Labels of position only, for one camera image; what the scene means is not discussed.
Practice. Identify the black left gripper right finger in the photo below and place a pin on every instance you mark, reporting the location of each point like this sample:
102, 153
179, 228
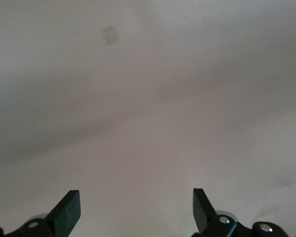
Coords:
204, 217

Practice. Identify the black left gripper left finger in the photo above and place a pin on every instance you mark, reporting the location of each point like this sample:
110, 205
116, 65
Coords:
61, 217

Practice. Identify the small brown tape patch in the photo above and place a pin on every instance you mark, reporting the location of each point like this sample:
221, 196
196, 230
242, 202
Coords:
111, 35

